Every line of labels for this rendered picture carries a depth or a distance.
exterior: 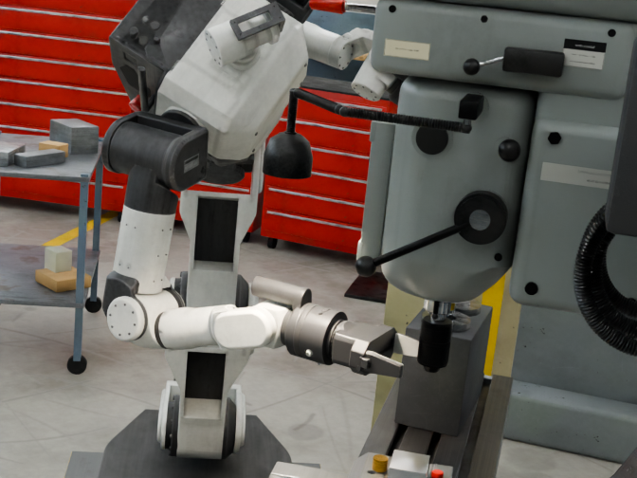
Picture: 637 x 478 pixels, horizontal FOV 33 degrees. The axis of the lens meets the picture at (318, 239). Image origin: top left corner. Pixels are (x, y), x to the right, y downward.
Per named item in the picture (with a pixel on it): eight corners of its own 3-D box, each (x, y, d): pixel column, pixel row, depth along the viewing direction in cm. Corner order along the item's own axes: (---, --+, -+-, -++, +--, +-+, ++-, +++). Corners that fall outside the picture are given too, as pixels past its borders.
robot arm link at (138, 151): (100, 199, 187) (113, 121, 185) (131, 195, 196) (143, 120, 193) (156, 216, 183) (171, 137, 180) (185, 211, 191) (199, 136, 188)
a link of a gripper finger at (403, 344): (429, 342, 171) (393, 333, 173) (427, 361, 171) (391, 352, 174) (433, 340, 172) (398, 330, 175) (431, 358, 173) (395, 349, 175)
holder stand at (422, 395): (392, 423, 199) (406, 320, 194) (421, 382, 220) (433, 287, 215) (458, 437, 196) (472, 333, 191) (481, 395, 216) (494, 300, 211)
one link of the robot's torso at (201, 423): (159, 426, 264) (168, 262, 238) (242, 431, 266) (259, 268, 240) (154, 472, 251) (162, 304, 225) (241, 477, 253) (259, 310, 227)
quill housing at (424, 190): (368, 300, 154) (393, 73, 146) (393, 264, 174) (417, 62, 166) (503, 322, 151) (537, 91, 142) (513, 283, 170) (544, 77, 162)
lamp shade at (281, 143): (255, 168, 162) (258, 126, 160) (300, 168, 165) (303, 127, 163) (273, 178, 156) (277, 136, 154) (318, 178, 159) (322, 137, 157)
